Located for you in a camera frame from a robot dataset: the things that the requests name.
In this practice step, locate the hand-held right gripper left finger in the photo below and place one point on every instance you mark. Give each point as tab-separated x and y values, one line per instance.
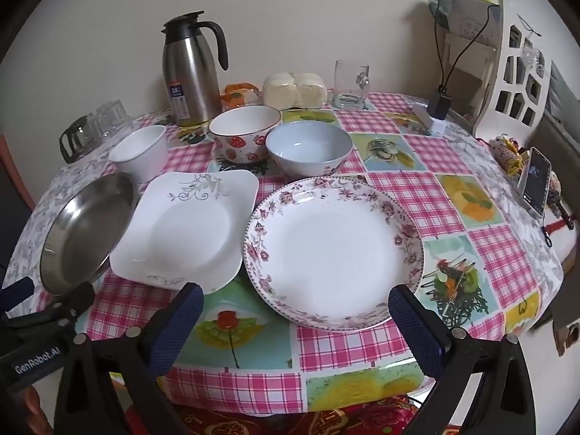
177	326

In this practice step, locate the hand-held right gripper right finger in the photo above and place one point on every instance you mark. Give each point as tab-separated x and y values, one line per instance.
414	330

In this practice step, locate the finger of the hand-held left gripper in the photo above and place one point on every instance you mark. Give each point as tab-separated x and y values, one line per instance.
68	303
13	289

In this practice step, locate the stainless steel pan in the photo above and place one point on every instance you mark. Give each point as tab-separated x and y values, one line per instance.
77	231

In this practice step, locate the white square plate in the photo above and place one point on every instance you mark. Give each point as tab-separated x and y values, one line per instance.
185	235

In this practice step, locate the pink floral round plate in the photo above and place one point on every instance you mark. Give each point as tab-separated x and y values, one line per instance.
330	253

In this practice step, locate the strawberry print bowl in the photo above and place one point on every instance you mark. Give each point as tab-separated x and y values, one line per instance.
235	142

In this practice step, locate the light blue bowl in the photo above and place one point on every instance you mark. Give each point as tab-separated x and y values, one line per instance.
308	145

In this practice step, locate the person's left hand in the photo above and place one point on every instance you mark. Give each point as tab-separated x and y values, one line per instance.
38	414

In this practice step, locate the grey floral tablecloth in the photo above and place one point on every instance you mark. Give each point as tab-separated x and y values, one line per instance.
45	199

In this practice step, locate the dark chair with orange edge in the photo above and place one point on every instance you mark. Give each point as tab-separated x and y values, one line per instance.
13	181

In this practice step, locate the red floral cloth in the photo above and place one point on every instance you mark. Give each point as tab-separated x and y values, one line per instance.
317	421

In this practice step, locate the glass coffee pot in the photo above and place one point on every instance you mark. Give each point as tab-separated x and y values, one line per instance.
79	138

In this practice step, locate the white square bowl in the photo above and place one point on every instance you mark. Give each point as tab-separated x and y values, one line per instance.
140	154

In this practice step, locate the pink checked tablecloth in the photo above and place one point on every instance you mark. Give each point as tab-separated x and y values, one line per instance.
426	158

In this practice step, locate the smartphone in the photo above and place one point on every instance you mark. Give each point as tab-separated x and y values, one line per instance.
537	181

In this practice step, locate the colourful candy packets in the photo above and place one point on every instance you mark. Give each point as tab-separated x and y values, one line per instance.
510	154

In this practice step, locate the black charger box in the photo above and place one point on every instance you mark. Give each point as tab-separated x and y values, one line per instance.
439	105

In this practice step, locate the orange snack packet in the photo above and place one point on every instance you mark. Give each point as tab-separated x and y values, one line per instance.
238	95

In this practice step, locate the stainless steel thermos jug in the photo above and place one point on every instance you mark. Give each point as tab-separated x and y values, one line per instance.
190	72

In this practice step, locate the clear glass mug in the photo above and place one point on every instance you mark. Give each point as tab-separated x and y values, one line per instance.
349	81

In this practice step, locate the white wooden chair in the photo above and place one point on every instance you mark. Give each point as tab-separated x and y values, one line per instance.
469	77

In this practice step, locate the bag of steamed buns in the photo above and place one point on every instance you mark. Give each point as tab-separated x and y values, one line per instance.
290	90

